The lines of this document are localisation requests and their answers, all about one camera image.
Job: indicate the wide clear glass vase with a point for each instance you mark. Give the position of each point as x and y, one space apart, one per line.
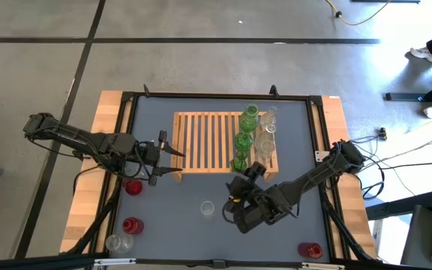
119 243

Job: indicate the black desk leg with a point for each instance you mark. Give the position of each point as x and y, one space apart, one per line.
418 97

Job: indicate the black beam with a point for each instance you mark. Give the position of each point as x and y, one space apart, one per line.
32 262

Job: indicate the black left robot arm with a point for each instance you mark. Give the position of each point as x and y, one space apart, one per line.
81 140

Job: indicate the small green glass vase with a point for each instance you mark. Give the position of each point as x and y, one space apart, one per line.
239 164

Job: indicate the wooden slatted shelf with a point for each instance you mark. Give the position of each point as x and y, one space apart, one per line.
201 171

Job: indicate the white metal bracket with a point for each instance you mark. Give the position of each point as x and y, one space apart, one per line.
321 156

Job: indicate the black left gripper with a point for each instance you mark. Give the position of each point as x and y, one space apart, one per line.
150 157

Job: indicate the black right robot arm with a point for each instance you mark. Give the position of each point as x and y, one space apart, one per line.
313 176

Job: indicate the black plug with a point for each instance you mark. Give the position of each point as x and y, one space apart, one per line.
383 134

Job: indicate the black metal table frame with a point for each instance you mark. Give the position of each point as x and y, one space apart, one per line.
219 95

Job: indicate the red glass vase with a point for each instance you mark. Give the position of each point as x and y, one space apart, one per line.
311 251
133 187
132 225

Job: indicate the large green glass vase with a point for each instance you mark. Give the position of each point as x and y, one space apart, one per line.
248 122

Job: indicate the grey table mat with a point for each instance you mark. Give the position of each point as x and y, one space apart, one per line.
163 232

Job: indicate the dark office desk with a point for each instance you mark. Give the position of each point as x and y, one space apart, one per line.
418 236

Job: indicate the round green glass vase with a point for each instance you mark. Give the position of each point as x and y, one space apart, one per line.
243 141

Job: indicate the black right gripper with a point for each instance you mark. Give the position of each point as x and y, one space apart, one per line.
253 202

